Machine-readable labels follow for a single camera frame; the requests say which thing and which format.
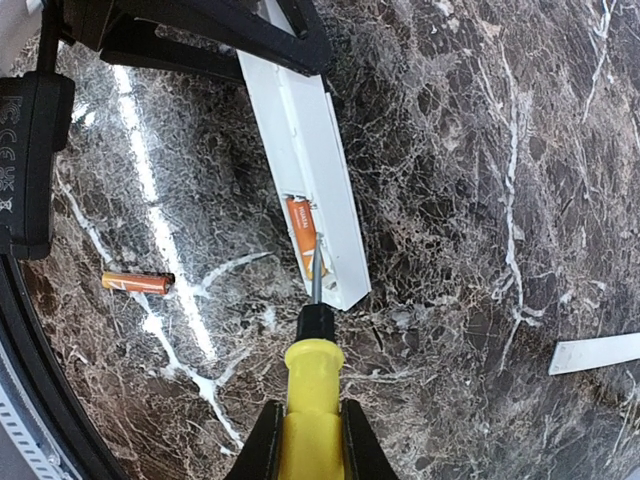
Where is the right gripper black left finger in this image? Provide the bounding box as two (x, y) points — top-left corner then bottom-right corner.
(227, 400), (284, 480)

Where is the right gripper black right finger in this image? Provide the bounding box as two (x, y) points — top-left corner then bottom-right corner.
(341, 399), (399, 480)

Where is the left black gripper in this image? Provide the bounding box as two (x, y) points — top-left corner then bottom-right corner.
(57, 0), (332, 83)

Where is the white remote control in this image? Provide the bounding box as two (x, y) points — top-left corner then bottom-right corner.
(238, 52), (371, 311)

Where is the white battery cover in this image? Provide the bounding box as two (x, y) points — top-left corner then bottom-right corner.
(548, 333), (640, 376)

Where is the orange battery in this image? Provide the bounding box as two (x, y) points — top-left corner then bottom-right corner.
(284, 195), (337, 291)
(101, 272), (175, 295)

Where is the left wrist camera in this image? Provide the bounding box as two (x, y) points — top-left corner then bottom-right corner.
(1, 71), (75, 260)

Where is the white slotted cable duct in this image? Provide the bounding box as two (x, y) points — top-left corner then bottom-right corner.
(1, 387), (61, 480)

